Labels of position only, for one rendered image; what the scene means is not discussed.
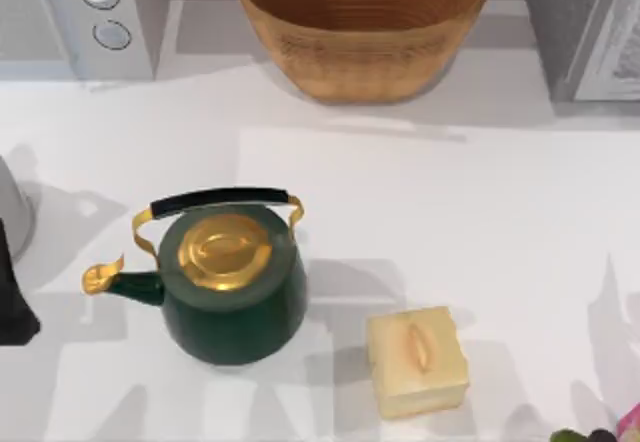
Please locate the green and gold kettle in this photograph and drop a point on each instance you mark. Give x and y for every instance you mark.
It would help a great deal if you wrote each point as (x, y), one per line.
(235, 297)

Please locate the woven wooden basket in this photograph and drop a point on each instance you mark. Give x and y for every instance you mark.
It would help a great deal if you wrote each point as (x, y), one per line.
(360, 47)

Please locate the pale microwave oven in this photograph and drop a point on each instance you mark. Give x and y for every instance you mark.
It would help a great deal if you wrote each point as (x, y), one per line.
(75, 17)

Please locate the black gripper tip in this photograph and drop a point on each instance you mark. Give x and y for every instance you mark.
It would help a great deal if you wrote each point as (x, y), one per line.
(12, 302)

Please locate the pink and green object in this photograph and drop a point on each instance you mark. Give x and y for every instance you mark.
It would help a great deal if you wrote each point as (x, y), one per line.
(600, 432)

